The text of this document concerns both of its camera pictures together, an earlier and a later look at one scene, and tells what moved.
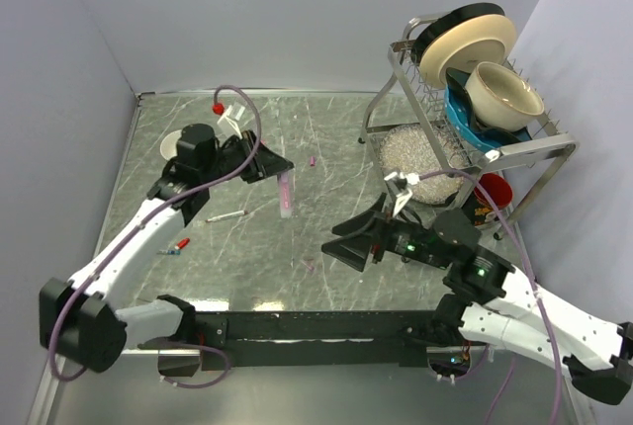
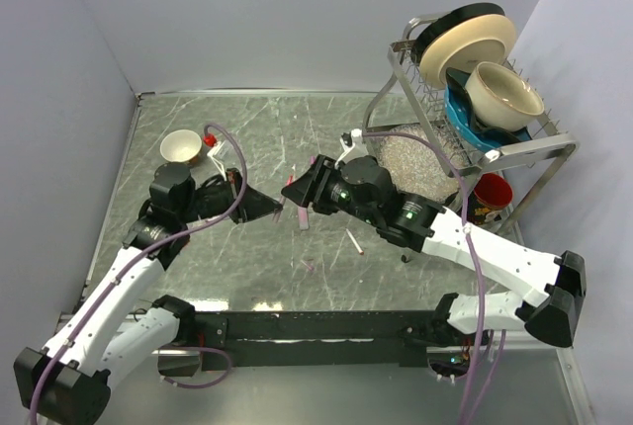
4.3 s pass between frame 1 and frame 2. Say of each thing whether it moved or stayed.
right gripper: moved
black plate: stayed
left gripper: moved
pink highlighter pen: moved
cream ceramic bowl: stayed
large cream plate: stayed
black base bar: stayed
